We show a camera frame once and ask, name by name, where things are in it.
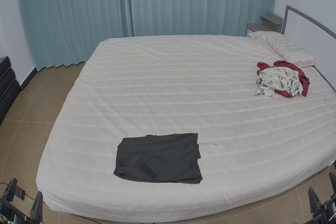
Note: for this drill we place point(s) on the cream pillow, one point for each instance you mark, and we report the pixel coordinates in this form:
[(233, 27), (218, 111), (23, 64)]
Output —
[(283, 45)]

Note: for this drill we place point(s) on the black T-shirt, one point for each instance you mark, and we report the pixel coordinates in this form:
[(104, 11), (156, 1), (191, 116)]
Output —
[(157, 160)]

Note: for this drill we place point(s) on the white printed pyjama top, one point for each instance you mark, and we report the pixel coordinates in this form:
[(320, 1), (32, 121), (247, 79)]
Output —
[(278, 81)]

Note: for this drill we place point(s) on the dark red garment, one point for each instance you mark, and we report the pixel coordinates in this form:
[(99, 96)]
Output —
[(288, 65)]

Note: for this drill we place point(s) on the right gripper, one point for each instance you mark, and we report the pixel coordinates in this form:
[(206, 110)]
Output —
[(326, 213)]

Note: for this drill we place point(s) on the bed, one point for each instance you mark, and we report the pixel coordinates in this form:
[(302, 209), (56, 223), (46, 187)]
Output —
[(170, 86)]

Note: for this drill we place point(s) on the grey bedside table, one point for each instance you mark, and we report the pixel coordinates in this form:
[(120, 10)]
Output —
[(265, 24)]

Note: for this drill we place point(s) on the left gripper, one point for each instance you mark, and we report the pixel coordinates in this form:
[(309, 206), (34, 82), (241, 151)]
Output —
[(15, 215)]

